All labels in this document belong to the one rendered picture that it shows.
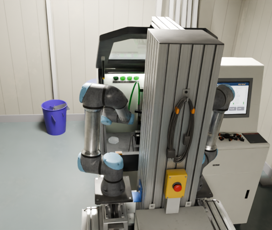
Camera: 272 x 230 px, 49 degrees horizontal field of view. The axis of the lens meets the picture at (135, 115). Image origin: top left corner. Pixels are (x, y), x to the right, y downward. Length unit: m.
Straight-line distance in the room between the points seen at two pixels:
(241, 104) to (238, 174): 0.61
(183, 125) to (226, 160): 1.42
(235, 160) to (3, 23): 3.32
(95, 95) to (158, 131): 0.50
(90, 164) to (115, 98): 0.42
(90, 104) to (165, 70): 0.60
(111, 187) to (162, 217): 0.45
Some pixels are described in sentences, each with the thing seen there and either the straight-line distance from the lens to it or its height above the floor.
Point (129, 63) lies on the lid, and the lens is 2.43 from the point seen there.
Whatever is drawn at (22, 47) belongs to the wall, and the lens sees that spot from 4.47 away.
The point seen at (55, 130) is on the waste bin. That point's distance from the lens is 4.39.
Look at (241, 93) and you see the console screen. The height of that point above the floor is 1.32.
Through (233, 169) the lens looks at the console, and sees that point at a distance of 2.73.
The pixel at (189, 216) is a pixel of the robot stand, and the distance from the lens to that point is 1.51.
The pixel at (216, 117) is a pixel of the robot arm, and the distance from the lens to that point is 1.80.
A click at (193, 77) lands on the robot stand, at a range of 1.18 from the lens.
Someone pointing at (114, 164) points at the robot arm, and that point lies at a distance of 1.71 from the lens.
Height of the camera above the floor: 2.28
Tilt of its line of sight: 27 degrees down
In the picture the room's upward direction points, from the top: 3 degrees clockwise
